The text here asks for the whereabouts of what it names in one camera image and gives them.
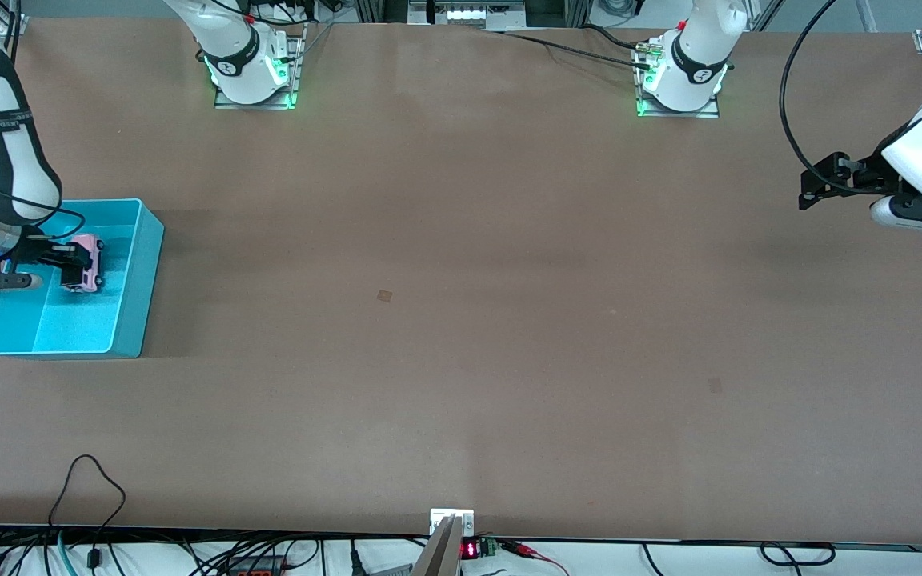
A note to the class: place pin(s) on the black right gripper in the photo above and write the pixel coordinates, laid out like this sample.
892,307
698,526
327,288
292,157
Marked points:
38,254

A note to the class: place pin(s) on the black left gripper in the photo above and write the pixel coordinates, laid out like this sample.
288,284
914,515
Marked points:
871,176

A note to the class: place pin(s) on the pink jeep toy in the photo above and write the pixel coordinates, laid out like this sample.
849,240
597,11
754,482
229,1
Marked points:
93,280

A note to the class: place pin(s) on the cyan plastic bin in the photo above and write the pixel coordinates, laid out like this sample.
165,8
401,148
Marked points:
77,320

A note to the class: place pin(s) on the orange black connector block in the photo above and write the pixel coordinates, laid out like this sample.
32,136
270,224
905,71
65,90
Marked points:
253,566

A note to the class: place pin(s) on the white lit control box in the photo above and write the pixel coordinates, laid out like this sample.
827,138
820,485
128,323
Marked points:
465,13

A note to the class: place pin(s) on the red digit display module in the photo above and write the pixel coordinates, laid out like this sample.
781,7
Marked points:
471,550

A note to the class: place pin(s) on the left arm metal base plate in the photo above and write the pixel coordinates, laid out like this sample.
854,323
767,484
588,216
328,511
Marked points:
709,112

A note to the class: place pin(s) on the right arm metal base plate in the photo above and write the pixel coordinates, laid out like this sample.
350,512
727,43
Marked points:
298,64

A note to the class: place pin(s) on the grey metal bracket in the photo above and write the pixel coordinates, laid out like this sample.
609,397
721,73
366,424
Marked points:
446,544

